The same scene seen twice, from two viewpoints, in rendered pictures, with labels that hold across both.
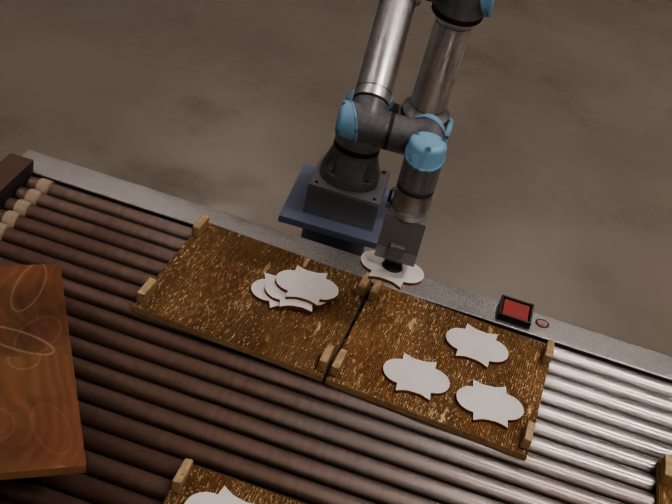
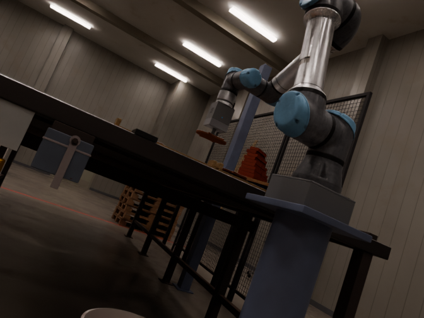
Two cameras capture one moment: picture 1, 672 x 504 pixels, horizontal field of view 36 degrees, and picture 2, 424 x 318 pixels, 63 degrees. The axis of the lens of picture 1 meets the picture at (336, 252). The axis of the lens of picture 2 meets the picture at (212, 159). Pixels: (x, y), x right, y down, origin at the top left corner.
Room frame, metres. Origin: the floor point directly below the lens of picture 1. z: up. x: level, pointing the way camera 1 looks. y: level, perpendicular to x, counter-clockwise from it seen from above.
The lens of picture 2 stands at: (2.95, -0.76, 0.77)
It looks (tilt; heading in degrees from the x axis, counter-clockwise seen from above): 8 degrees up; 151
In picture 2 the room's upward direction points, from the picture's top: 21 degrees clockwise
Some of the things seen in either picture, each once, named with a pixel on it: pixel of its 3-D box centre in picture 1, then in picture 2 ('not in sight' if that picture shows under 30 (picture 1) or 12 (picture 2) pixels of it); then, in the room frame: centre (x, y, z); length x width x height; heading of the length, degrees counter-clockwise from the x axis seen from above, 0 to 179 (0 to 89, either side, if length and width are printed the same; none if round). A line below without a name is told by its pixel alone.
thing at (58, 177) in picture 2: not in sight; (62, 156); (1.85, -0.62, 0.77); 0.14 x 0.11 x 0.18; 83
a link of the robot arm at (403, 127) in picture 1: (417, 138); (249, 81); (1.83, -0.10, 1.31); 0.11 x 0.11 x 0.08; 0
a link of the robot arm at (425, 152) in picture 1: (422, 163); (233, 82); (1.73, -0.12, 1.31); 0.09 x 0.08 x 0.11; 0
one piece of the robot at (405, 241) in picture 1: (400, 232); (218, 116); (1.71, -0.12, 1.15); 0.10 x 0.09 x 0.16; 175
